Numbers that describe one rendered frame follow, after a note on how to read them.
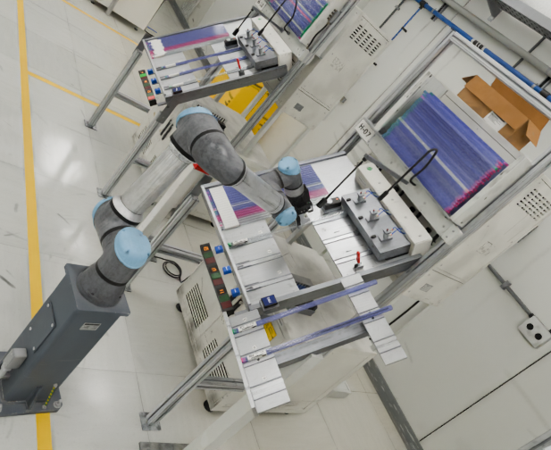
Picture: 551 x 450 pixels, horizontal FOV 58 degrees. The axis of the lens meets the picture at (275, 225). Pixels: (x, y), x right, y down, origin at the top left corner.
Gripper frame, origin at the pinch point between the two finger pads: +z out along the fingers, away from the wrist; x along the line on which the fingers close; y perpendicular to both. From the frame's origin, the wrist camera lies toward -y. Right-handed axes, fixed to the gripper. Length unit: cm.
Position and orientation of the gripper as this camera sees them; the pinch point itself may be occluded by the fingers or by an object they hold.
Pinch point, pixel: (296, 225)
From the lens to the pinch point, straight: 204.6
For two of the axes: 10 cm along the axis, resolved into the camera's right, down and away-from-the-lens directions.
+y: 9.2, -3.8, 0.9
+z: 1.8, 6.2, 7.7
